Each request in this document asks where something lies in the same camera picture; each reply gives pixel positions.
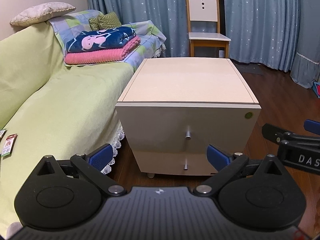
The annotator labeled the lower beige drawer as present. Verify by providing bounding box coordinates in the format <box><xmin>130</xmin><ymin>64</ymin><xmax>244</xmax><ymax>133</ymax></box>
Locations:
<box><xmin>132</xmin><ymin>151</ymin><xmax>217</xmax><ymax>176</ymax></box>

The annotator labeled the beige drawer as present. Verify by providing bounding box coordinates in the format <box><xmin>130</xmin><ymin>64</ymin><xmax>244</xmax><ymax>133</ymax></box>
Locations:
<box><xmin>116</xmin><ymin>102</ymin><xmax>261</xmax><ymax>154</ymax></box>
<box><xmin>132</xmin><ymin>151</ymin><xmax>217</xmax><ymax>176</ymax></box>

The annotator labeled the upper beige drawer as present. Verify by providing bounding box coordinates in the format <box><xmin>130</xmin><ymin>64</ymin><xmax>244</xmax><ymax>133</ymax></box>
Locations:
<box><xmin>116</xmin><ymin>102</ymin><xmax>261</xmax><ymax>154</ymax></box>

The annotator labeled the round green sticker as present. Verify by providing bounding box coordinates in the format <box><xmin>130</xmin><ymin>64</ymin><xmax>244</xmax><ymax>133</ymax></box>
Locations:
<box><xmin>245</xmin><ymin>112</ymin><xmax>254</xmax><ymax>119</ymax></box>

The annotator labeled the light green sofa cover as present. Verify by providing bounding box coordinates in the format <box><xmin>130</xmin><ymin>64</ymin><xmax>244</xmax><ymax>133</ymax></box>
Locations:
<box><xmin>1</xmin><ymin>23</ymin><xmax>134</xmax><ymax>236</ymax></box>

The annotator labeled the beige wooden nightstand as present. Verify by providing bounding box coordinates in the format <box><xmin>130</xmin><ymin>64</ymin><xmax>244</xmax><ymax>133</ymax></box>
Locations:
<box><xmin>114</xmin><ymin>57</ymin><xmax>262</xmax><ymax>179</ymax></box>

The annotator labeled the red green sachet packet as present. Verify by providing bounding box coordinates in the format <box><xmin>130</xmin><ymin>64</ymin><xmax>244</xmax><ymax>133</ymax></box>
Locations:
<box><xmin>1</xmin><ymin>134</ymin><xmax>18</xmax><ymax>157</ymax></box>

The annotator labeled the pink folded blanket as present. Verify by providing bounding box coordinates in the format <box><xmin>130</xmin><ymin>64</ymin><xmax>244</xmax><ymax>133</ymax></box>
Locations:
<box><xmin>65</xmin><ymin>36</ymin><xmax>140</xmax><ymax>65</ymax></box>

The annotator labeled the navy patterned folded blanket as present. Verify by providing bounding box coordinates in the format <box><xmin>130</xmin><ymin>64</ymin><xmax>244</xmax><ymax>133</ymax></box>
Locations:
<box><xmin>66</xmin><ymin>26</ymin><xmax>136</xmax><ymax>53</ymax></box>

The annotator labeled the blue star curtain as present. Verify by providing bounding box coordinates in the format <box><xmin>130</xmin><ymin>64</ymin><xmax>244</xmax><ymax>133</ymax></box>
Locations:
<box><xmin>88</xmin><ymin>0</ymin><xmax>319</xmax><ymax>88</ymax></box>

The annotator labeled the blue green patchwork cover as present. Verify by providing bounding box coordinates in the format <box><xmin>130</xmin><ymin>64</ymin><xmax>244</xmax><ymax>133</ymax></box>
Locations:
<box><xmin>49</xmin><ymin>10</ymin><xmax>166</xmax><ymax>69</ymax></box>

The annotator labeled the green patterned cushion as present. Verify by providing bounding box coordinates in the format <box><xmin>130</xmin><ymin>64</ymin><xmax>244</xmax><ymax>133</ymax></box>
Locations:
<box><xmin>89</xmin><ymin>12</ymin><xmax>122</xmax><ymax>31</ymax></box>

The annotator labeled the beige pillow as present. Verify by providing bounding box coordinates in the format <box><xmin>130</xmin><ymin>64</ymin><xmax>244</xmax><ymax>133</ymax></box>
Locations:
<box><xmin>10</xmin><ymin>2</ymin><xmax>76</xmax><ymax>27</ymax></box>

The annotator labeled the wooden white chair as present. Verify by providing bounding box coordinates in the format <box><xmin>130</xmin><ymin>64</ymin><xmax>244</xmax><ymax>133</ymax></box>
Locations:
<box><xmin>185</xmin><ymin>0</ymin><xmax>231</xmax><ymax>58</ymax></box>

